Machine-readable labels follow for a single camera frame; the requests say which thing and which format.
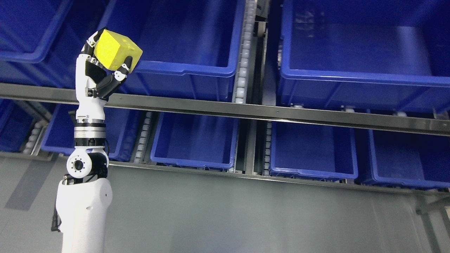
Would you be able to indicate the blue bin lower middle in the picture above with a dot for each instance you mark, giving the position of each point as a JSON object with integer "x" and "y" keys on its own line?
{"x": 195, "y": 141}

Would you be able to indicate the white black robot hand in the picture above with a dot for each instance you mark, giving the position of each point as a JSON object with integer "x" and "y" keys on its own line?
{"x": 93, "y": 85}

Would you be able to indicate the blue bin lower far right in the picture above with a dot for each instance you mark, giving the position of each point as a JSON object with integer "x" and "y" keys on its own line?
{"x": 399, "y": 159}

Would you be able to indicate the blue bin upper middle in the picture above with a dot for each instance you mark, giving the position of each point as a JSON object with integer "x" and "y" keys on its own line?
{"x": 190, "y": 47}

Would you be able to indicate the blue bin upper right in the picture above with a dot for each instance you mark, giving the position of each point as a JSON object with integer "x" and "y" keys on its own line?
{"x": 365, "y": 54}

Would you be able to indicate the blue bin lower middle-left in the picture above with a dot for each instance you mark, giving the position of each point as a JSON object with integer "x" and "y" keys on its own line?
{"x": 121, "y": 132}

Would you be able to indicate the blue bin upper left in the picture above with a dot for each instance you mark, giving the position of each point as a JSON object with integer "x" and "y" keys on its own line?
{"x": 41, "y": 39}

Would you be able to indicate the yellow foam block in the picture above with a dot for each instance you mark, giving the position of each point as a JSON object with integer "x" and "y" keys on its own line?
{"x": 112, "y": 49}

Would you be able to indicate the steel shelf rack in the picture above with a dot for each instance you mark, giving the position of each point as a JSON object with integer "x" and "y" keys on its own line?
{"x": 344, "y": 117}

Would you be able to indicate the blue bin lower left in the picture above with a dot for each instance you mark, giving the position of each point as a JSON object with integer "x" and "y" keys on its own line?
{"x": 15, "y": 123}

